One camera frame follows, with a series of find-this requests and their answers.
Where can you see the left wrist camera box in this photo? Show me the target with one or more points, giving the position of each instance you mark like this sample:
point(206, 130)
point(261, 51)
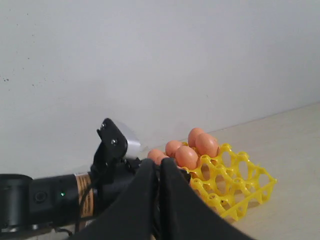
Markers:
point(120, 140)

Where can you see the yellow plastic egg tray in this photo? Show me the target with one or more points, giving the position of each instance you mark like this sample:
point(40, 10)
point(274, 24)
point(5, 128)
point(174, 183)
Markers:
point(230, 183)

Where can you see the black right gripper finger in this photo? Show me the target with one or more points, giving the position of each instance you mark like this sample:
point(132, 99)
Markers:
point(184, 215)

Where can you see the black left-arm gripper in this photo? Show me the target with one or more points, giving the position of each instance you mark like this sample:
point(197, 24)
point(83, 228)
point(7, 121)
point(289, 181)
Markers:
point(130, 216)

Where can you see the brown egg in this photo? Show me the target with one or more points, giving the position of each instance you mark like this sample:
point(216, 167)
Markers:
point(185, 156)
point(192, 136)
point(206, 144)
point(171, 148)
point(154, 154)
point(160, 158)

